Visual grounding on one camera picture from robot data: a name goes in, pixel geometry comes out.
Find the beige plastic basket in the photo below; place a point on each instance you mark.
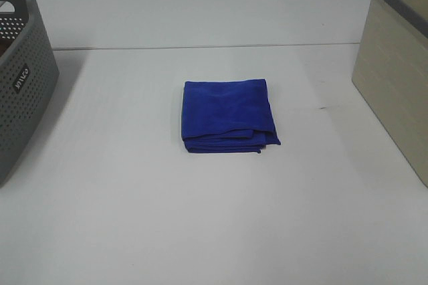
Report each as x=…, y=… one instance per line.
x=390, y=73

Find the grey perforated plastic basket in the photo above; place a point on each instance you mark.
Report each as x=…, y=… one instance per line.
x=29, y=74

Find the folded blue towel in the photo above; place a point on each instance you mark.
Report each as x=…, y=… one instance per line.
x=227, y=117

